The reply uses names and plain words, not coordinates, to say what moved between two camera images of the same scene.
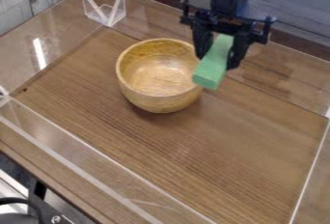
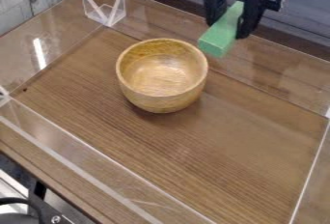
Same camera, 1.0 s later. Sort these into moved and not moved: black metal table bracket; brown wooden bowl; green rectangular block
Moved: green rectangular block
Not moved: brown wooden bowl; black metal table bracket
